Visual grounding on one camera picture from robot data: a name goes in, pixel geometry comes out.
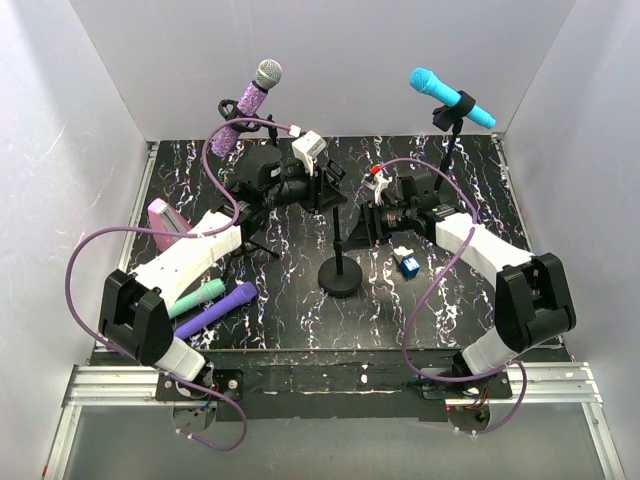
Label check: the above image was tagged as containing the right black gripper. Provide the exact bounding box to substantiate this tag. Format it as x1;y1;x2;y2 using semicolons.
341;199;417;250

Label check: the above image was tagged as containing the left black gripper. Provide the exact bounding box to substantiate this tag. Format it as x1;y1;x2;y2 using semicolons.
264;157;348;216

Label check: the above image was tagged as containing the round base mic stand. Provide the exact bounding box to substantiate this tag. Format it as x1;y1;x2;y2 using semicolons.
318;206;362;298

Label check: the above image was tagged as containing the black tripod mic stand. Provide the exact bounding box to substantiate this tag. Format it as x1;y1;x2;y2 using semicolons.
230;240;280;260

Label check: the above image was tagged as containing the glitter purple microphone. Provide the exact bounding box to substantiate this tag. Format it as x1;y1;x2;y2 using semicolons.
211;59;282;158

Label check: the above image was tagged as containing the mint green microphone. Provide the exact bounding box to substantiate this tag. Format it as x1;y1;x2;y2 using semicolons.
168;278;226;319

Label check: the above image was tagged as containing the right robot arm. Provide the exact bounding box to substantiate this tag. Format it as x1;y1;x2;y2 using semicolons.
343;166;576;398

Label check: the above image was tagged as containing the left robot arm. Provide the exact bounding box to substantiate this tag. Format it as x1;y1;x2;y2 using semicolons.
99;145;347;400

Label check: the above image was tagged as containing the black rear tripod stand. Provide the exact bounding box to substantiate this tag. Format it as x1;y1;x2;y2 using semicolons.
212;99;278;157

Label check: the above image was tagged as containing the right round base stand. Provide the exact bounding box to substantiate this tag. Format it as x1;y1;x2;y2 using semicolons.
432;90;476;174

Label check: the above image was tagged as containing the cyan microphone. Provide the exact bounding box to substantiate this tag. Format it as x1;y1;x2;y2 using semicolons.
409;68;496;129

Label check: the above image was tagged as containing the blue white small box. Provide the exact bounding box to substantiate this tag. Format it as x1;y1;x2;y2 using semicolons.
393;246;420;279

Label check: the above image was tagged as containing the pink box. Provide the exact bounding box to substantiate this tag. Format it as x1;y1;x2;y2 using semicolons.
147;198;192;253

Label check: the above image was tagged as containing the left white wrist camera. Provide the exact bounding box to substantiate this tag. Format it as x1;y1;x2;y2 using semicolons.
292;131;327;178

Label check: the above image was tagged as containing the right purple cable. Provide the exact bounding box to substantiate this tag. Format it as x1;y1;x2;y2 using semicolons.
374;157;529;444

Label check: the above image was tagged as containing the purple cable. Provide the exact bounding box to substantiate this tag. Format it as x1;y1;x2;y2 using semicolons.
66;121;304;451
374;157;529;444

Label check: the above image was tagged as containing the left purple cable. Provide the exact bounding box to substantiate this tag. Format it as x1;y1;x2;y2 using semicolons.
66;121;304;451

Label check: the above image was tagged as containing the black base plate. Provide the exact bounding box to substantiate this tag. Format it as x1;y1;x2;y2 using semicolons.
153;347;516;424

